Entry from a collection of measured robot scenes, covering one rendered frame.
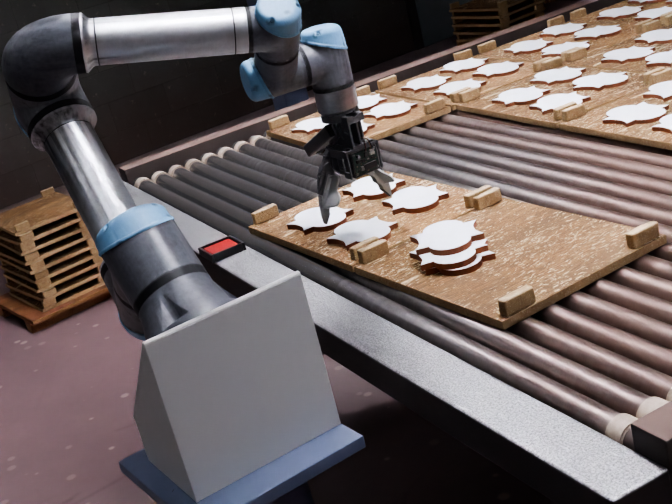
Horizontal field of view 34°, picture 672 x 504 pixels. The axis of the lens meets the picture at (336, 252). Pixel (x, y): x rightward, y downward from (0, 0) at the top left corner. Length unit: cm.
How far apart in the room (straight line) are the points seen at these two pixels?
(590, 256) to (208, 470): 70
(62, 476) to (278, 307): 221
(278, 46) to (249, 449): 67
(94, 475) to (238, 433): 206
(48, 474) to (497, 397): 238
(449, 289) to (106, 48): 67
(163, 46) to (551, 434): 87
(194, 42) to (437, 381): 67
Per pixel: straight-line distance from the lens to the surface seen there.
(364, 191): 230
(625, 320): 163
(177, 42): 180
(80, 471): 361
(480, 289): 175
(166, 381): 144
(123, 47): 179
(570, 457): 134
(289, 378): 153
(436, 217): 209
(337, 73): 194
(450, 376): 156
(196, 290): 151
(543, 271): 177
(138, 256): 155
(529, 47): 329
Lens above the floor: 165
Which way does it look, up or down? 20 degrees down
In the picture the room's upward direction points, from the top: 14 degrees counter-clockwise
